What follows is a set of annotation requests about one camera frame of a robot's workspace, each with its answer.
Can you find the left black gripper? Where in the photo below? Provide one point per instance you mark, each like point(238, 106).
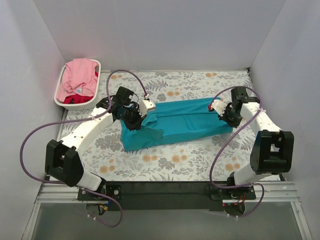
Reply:
point(136, 122)

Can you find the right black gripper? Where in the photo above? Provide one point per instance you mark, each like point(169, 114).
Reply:
point(230, 119)

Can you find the teal t shirt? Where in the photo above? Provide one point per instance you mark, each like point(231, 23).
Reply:
point(174, 122)

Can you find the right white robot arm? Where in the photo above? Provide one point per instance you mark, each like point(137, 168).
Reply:
point(272, 151)

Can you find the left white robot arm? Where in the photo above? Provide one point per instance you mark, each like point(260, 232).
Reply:
point(63, 157)

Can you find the white laundry basket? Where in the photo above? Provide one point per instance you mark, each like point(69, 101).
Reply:
point(81, 106)

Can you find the floral table mat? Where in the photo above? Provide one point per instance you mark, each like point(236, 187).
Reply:
point(184, 161)

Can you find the red t shirt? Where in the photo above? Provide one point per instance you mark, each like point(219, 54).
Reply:
point(75, 98)

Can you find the pink t shirt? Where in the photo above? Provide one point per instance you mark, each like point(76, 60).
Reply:
point(80, 67)

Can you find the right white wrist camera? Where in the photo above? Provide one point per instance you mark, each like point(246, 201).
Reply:
point(217, 106)

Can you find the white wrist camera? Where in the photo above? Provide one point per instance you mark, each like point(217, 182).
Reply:
point(145, 106)
point(217, 106)

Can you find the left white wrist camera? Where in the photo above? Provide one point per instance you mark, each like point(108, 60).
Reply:
point(145, 106)

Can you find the aluminium rail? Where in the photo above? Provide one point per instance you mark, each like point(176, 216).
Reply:
point(274, 191)

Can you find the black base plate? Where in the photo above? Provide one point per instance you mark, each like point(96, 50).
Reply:
point(173, 195)

